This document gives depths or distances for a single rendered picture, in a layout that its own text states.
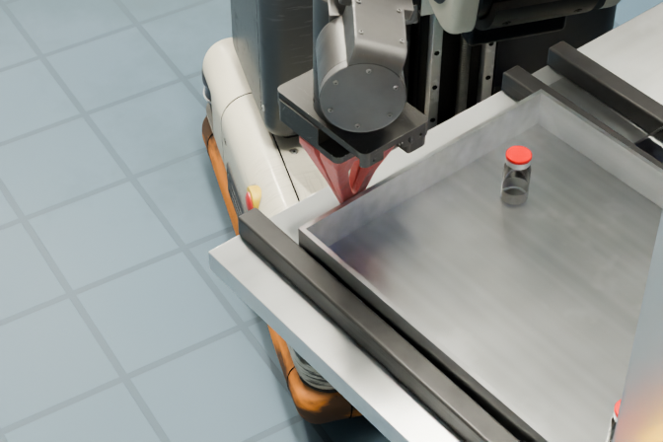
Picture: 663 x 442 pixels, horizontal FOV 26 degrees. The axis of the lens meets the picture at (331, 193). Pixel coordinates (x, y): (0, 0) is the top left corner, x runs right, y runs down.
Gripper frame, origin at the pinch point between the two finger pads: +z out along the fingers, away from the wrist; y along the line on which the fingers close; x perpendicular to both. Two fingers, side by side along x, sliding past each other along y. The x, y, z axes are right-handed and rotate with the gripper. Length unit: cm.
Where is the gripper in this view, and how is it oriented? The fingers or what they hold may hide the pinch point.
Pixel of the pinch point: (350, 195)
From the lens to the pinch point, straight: 111.8
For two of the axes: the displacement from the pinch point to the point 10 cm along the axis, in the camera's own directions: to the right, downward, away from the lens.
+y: 6.4, 5.1, -5.7
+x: 7.7, -4.3, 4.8
